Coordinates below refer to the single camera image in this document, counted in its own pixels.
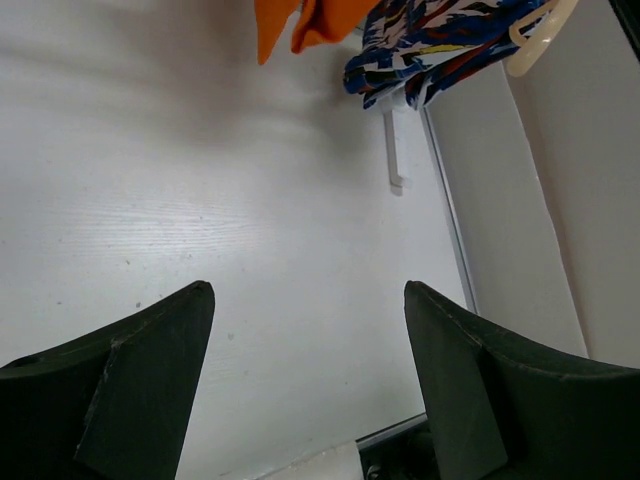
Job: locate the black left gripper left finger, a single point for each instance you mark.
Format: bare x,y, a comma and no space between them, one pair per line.
111,404

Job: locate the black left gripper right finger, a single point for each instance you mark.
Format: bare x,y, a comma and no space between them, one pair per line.
501,406

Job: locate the orange trousers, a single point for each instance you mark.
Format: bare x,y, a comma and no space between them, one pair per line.
320,22

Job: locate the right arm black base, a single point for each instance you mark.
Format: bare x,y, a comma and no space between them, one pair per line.
399,454

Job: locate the wooden clothes hanger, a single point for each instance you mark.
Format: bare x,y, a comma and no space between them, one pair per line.
534,33

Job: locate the white clothes rack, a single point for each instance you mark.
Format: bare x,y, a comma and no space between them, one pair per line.
393,109

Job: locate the blue patterned garment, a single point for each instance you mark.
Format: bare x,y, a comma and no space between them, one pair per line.
422,48

